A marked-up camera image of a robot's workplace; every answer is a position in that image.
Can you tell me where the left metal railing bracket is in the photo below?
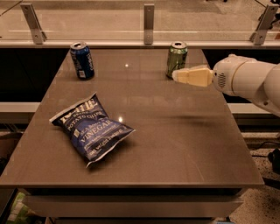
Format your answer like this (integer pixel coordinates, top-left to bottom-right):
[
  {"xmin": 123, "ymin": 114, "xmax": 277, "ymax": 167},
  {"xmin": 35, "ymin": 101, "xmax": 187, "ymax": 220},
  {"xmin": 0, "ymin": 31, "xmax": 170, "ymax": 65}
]
[{"xmin": 20, "ymin": 3, "xmax": 46, "ymax": 45}]

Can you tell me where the blue potato chip bag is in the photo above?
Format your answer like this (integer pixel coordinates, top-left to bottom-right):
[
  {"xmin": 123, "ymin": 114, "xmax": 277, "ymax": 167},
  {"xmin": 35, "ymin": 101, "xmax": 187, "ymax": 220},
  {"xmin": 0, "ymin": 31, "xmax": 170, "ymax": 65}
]
[{"xmin": 50, "ymin": 94, "xmax": 135, "ymax": 166}]

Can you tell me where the middle metal railing bracket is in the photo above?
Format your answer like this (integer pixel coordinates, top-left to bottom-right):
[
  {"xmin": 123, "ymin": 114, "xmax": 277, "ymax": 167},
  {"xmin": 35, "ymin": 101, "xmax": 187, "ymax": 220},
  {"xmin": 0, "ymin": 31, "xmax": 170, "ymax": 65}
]
[{"xmin": 143, "ymin": 3, "xmax": 155, "ymax": 45}]

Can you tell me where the blue soda can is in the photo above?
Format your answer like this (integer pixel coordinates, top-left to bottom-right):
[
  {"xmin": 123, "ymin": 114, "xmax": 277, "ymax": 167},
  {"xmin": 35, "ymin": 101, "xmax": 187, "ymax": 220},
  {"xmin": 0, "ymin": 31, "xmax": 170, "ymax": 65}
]
[{"xmin": 70, "ymin": 41, "xmax": 95, "ymax": 80}]

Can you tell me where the green soda can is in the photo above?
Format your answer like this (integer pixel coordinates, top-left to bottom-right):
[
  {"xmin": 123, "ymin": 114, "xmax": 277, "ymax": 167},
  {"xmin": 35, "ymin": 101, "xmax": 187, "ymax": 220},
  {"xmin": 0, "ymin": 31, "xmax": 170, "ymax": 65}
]
[{"xmin": 166, "ymin": 41, "xmax": 187, "ymax": 79}]

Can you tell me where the green package under table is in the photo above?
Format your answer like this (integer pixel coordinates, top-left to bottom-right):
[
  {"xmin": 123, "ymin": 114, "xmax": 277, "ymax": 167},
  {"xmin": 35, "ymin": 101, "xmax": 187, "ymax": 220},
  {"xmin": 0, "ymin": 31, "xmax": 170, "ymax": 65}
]
[{"xmin": 5, "ymin": 192, "xmax": 36, "ymax": 224}]

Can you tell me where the metal railing bracket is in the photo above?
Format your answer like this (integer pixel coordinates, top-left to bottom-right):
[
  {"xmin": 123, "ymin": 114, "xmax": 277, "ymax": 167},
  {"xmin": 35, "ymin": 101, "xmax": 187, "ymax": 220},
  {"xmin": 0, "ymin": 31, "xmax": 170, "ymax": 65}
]
[
  {"xmin": 20, "ymin": 3, "xmax": 46, "ymax": 45},
  {"xmin": 143, "ymin": 3, "xmax": 155, "ymax": 45},
  {"xmin": 249, "ymin": 3, "xmax": 279, "ymax": 46}
]

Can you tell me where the black cable on floor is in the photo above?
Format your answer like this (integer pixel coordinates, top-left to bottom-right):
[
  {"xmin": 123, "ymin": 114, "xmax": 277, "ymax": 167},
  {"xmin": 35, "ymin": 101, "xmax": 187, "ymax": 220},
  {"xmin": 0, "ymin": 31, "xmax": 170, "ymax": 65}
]
[{"xmin": 251, "ymin": 141, "xmax": 280, "ymax": 173}]

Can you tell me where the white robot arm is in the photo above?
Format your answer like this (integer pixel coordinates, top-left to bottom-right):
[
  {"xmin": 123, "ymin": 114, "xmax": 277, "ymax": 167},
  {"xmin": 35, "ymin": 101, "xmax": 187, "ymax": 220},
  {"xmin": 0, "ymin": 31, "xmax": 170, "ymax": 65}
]
[{"xmin": 172, "ymin": 54, "xmax": 280, "ymax": 116}]

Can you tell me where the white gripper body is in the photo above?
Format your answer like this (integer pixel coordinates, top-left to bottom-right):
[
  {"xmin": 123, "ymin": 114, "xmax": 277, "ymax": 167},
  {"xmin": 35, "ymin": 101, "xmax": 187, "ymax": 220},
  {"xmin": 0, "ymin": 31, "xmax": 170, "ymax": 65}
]
[{"xmin": 213, "ymin": 54, "xmax": 256, "ymax": 95}]

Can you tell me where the right metal railing bracket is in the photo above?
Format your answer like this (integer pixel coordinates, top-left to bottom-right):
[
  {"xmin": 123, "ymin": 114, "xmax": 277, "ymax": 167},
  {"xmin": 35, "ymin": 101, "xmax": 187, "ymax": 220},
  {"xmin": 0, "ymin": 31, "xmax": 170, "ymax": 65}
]
[{"xmin": 249, "ymin": 3, "xmax": 279, "ymax": 46}]

